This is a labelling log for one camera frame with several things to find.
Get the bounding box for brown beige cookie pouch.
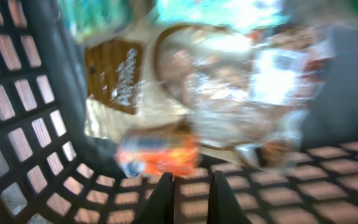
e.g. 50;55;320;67
85;24;334;170

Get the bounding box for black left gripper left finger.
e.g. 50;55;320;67
132;172;174;224

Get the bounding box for grey plastic shopping basket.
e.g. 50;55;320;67
0;1;358;223

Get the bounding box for small orange snack packet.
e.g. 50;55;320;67
116;129;200;177

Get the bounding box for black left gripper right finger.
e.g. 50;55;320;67
207;171;252;224

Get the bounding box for teal tissue packet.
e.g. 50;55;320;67
58;0;289;45

